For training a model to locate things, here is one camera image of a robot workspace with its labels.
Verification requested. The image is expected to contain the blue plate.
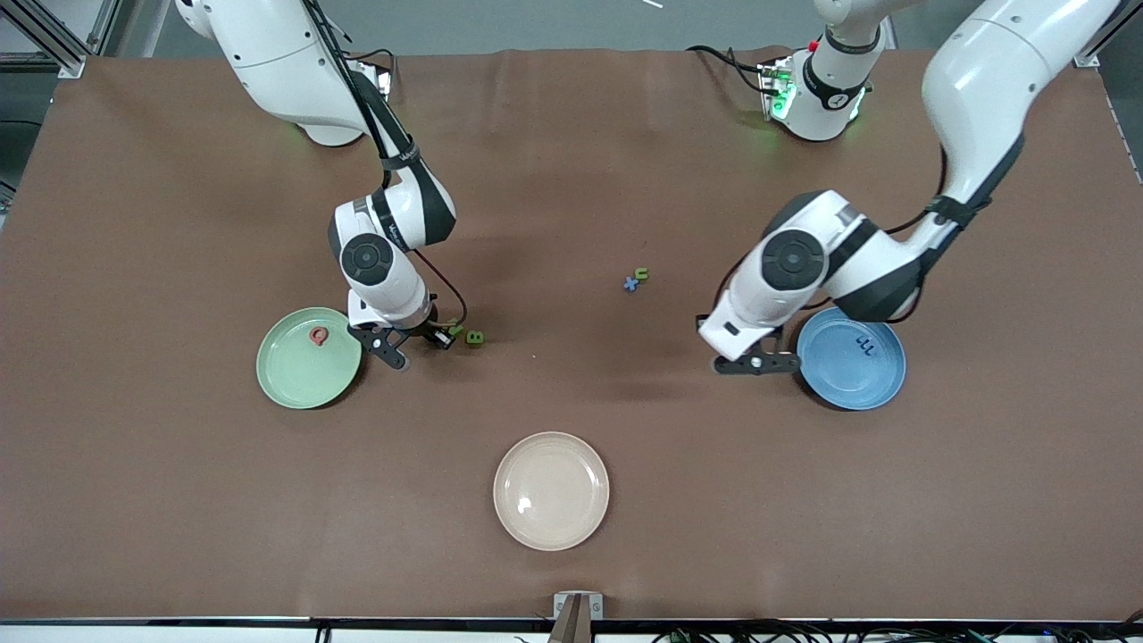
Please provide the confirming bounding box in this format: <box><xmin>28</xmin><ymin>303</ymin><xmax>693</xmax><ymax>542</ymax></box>
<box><xmin>797</xmin><ymin>306</ymin><xmax>907</xmax><ymax>412</ymax></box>

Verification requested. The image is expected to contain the brown table mat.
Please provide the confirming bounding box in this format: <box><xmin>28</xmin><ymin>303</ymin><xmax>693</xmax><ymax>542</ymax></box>
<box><xmin>0</xmin><ymin>46</ymin><xmax>1143</xmax><ymax>623</ymax></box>

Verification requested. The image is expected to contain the green plate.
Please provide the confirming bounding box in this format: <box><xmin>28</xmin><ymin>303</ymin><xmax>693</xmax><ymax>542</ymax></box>
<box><xmin>256</xmin><ymin>307</ymin><xmax>363</xmax><ymax>411</ymax></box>

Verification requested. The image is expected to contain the beige plate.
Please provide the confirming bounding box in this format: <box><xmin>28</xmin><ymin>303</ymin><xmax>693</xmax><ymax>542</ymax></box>
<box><xmin>493</xmin><ymin>431</ymin><xmax>611</xmax><ymax>552</ymax></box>

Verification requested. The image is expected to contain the black cable tangle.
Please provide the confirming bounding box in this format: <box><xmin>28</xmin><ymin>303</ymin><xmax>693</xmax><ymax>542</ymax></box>
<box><xmin>650</xmin><ymin>623</ymin><xmax>1143</xmax><ymax>643</ymax></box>

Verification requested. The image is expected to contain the black base cable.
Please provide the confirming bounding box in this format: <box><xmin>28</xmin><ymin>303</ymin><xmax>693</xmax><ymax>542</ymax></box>
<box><xmin>685</xmin><ymin>44</ymin><xmax>771</xmax><ymax>97</ymax></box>

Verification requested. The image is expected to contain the metal bracket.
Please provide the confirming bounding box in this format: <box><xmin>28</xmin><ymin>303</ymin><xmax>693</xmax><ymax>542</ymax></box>
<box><xmin>553</xmin><ymin>591</ymin><xmax>605</xmax><ymax>620</ymax></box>

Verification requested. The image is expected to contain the tan mounting post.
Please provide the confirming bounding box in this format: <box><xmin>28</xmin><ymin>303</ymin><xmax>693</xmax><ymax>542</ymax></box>
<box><xmin>546</xmin><ymin>596</ymin><xmax>595</xmax><ymax>643</ymax></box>

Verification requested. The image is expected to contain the aluminium frame post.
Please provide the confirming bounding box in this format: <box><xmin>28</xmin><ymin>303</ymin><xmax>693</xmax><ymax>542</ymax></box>
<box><xmin>0</xmin><ymin>0</ymin><xmax>123</xmax><ymax>80</ymax></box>
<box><xmin>1074</xmin><ymin>0</ymin><xmax>1143</xmax><ymax>70</ymax></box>

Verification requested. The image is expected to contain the white table rail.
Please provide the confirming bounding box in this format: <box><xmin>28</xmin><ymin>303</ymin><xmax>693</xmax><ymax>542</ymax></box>
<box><xmin>0</xmin><ymin>624</ymin><xmax>1143</xmax><ymax>643</ymax></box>

